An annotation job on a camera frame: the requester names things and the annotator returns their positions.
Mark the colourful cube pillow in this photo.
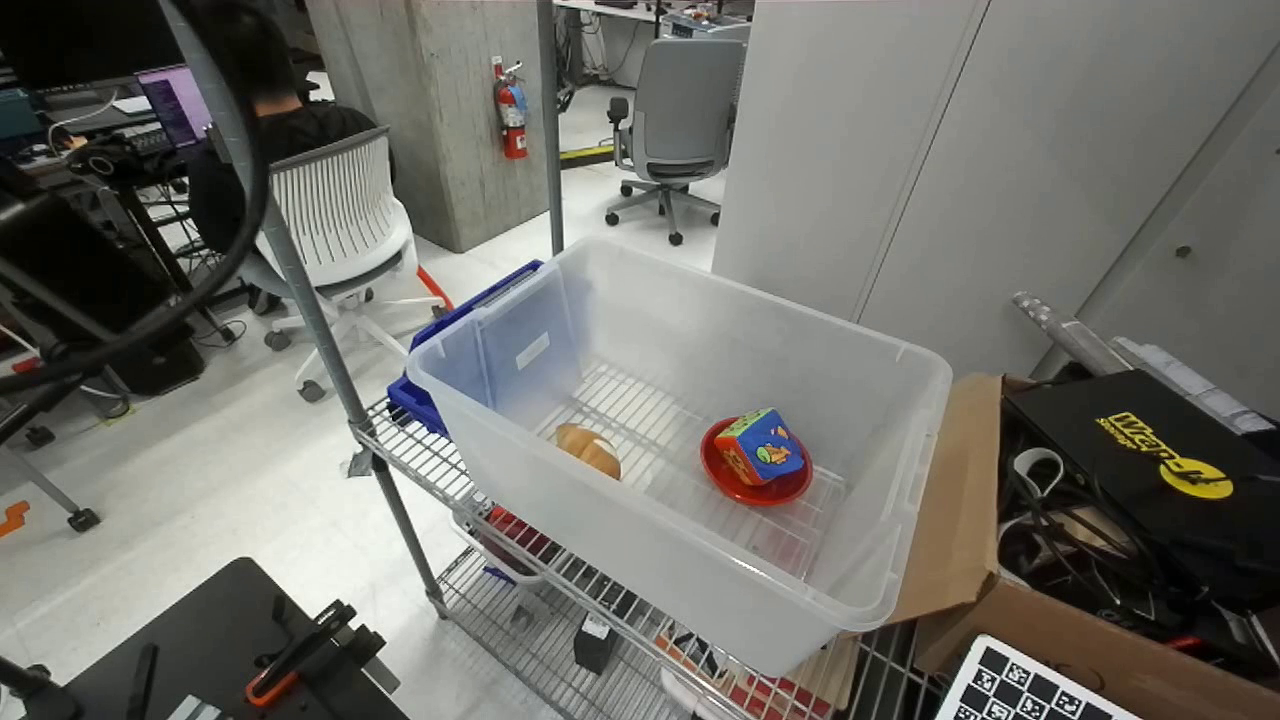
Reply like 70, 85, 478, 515
718, 408, 813, 489

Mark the clear plastic storage bin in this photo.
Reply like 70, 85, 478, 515
403, 237, 955, 676

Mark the tan bread roll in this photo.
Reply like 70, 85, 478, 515
551, 420, 628, 486

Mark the red toy bowl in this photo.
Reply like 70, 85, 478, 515
700, 417, 817, 513

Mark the orange floor tape strip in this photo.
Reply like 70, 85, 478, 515
411, 264, 459, 317

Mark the blue plastic bin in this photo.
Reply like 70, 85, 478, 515
383, 257, 550, 441

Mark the grey office chair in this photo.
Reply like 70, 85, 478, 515
599, 37, 753, 248

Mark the red fire extinguisher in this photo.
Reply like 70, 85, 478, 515
489, 54, 534, 163

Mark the white mesh office chair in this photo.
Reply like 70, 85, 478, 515
248, 123, 452, 408

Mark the large cardboard box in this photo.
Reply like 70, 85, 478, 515
785, 372, 1280, 720

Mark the person in black shirt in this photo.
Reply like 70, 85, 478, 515
183, 0, 383, 257

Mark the black orange clamp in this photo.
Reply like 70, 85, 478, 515
242, 596, 393, 711

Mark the black white calibration board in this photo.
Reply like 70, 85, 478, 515
933, 631, 1145, 720

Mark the black table plate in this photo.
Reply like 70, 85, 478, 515
58, 557, 411, 720

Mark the black bag yellow logo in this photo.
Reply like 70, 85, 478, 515
1006, 370, 1280, 613

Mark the purple laptop screen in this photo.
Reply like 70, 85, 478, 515
137, 59, 215, 152

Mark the black equipment stand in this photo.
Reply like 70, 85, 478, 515
0, 133, 212, 405

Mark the grey metal rack post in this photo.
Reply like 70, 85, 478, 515
158, 0, 457, 622
534, 0, 567, 260

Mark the metal wire rack shelf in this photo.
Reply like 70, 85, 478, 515
350, 391, 964, 720

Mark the black curved cable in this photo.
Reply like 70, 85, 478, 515
0, 123, 278, 398

